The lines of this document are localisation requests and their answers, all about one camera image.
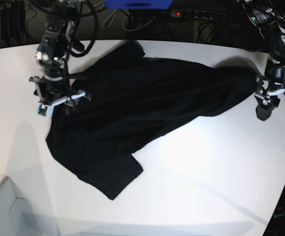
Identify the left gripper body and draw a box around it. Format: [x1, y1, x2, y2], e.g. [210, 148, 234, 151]
[254, 76, 285, 98]

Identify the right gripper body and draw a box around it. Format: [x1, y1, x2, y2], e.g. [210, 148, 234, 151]
[29, 73, 91, 108]

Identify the black t-shirt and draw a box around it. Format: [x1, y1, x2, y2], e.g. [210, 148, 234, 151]
[46, 42, 257, 200]

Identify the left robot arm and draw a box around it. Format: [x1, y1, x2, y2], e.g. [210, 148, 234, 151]
[238, 0, 285, 121]

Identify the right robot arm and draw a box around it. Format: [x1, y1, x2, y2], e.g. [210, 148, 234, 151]
[29, 0, 98, 118]

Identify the black device on floor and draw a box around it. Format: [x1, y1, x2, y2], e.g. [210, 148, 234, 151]
[0, 0, 25, 40]

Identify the blue box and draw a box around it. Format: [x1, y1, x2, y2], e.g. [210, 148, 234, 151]
[104, 0, 173, 9]

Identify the black power strip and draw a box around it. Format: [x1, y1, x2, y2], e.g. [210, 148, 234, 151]
[170, 9, 225, 21]

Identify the grey bin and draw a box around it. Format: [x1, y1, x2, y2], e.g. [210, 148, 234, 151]
[0, 177, 60, 236]

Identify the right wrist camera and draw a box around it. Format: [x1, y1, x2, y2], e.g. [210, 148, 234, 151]
[36, 102, 55, 118]

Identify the white cable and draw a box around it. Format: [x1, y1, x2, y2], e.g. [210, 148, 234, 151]
[102, 9, 118, 29]

